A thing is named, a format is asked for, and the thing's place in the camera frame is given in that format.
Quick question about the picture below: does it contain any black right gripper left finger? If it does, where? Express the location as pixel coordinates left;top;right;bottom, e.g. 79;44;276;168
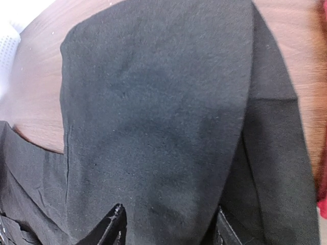
77;204;127;245

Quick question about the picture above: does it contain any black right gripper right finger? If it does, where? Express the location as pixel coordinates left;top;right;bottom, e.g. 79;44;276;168
214;208;242;244

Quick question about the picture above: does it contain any black long sleeve shirt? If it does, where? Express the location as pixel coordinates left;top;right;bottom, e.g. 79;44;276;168
1;1;320;244

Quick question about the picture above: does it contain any white plastic basket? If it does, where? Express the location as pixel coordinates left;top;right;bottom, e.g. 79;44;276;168
1;21;21;87

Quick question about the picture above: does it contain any red black plaid shirt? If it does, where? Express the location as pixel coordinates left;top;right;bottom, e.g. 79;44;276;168
317;1;326;219

